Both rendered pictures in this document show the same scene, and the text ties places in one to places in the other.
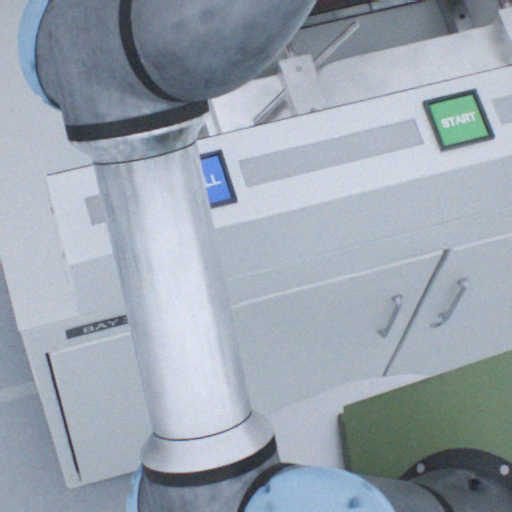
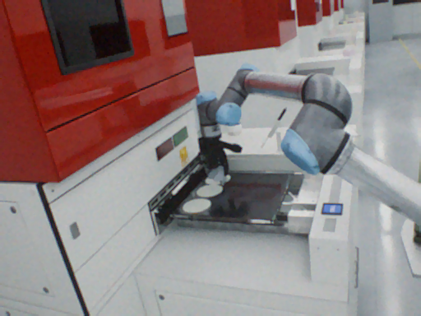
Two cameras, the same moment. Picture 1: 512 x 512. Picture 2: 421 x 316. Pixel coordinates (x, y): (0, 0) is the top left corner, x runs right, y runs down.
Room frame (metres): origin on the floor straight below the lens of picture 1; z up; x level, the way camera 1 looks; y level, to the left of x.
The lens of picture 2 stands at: (0.06, 0.86, 1.50)
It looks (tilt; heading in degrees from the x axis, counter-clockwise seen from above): 21 degrees down; 320
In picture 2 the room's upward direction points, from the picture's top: 10 degrees counter-clockwise
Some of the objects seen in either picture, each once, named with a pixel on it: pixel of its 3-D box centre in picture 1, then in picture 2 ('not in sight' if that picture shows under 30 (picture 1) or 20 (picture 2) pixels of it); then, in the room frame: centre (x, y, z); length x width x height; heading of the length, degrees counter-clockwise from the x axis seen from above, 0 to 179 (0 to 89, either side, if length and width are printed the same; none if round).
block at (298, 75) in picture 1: (304, 96); (305, 204); (0.69, -0.02, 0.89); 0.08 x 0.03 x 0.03; 25
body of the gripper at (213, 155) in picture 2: not in sight; (212, 150); (1.04, 0.04, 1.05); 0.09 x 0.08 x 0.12; 79
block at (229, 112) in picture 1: (230, 113); (302, 216); (0.66, 0.05, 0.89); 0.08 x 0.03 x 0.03; 25
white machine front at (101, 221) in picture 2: not in sight; (149, 184); (1.08, 0.31, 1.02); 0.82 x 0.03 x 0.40; 115
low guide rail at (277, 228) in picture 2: not in sight; (242, 225); (0.85, 0.12, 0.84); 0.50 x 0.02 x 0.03; 25
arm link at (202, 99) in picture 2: not in sight; (208, 108); (1.03, 0.03, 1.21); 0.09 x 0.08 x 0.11; 169
